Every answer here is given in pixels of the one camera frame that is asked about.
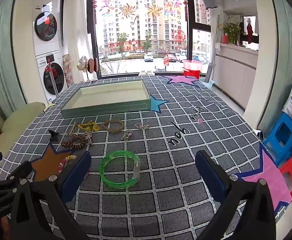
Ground white low cabinet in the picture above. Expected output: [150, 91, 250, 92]
[212, 42, 258, 110]

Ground green translucent bangle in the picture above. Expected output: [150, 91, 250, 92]
[99, 150, 141, 189]

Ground beige hair pins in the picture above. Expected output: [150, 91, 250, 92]
[66, 122, 78, 137]

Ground beige checked board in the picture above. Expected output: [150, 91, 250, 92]
[62, 53, 73, 86]

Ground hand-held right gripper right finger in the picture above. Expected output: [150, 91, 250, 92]
[195, 150, 278, 240]

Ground large window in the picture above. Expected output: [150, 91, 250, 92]
[86, 0, 213, 77]

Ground light blue basin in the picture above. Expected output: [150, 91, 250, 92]
[199, 78, 215, 88]

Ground blue plastic stool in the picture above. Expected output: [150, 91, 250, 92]
[263, 112, 292, 167]

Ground red handled mop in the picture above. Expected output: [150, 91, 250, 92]
[46, 57, 59, 96]

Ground slipper rack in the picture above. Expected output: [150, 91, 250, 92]
[76, 55, 98, 82]

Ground black hair claw clip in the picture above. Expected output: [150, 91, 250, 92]
[48, 130, 60, 142]

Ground white washing machine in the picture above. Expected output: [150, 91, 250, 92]
[35, 51, 69, 98]

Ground red bucket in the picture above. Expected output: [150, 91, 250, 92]
[182, 67, 202, 79]

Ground pink basin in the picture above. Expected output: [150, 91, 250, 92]
[182, 59, 204, 71]

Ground beige tray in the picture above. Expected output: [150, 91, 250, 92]
[60, 80, 152, 119]

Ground silver heart pendant jewelry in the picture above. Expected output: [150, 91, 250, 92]
[135, 121, 151, 130]

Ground yellow cord bracelet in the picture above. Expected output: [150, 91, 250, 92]
[77, 121, 100, 132]

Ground white curtain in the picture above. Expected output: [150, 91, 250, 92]
[63, 0, 93, 83]

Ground light green sofa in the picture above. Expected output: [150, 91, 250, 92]
[0, 94, 46, 182]

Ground pink yellow beaded bracelet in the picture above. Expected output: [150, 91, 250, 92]
[58, 154, 78, 173]

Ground potted green plant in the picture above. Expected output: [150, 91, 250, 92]
[220, 21, 240, 46]

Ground brown spiral hair tie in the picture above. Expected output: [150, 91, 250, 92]
[60, 134, 86, 151]

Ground grey checkered tablecloth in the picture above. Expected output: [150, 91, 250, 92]
[0, 74, 292, 240]

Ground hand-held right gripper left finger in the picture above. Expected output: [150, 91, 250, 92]
[10, 151, 92, 240]

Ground woven rope bracelet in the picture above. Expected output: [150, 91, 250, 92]
[103, 119, 125, 132]

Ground white tumble dryer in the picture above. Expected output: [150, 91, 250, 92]
[33, 0, 63, 55]

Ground red hanging doll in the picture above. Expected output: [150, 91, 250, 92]
[245, 17, 255, 43]

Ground silver chain bracelet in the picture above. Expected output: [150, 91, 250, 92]
[121, 129, 133, 141]

